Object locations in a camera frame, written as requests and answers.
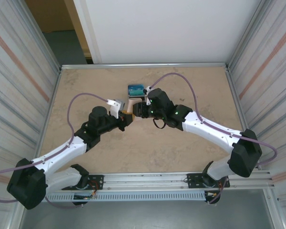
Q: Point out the small circuit board connector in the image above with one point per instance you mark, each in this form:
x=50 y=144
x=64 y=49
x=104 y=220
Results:
x=85 y=197
x=213 y=195

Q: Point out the black VIP card stack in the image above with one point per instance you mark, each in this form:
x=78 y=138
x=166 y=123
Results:
x=135 y=96

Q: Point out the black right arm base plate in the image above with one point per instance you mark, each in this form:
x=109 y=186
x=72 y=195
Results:
x=193 y=179

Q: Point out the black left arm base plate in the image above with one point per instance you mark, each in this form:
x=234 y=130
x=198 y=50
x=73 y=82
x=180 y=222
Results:
x=97 y=179

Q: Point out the teal card stack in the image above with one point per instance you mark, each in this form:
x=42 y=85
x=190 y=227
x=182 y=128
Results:
x=135 y=92

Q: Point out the aluminium rear table frame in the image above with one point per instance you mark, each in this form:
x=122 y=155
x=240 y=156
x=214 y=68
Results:
x=145 y=65

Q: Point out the clear acrylic card organizer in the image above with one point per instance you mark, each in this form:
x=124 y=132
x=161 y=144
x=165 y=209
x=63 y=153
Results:
x=129 y=95

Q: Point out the blue card stack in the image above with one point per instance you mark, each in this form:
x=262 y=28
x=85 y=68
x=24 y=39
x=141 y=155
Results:
x=134 y=87

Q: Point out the beige card holder wallet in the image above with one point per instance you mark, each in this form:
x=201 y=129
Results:
x=133 y=103

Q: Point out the aluminium mounting rail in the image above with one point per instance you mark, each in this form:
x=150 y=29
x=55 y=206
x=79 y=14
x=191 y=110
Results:
x=145 y=179

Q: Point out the aluminium table side rail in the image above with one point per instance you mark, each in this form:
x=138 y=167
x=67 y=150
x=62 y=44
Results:
x=242 y=119
x=55 y=90

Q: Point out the white door frame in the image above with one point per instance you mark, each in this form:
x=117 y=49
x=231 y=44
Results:
x=84 y=23

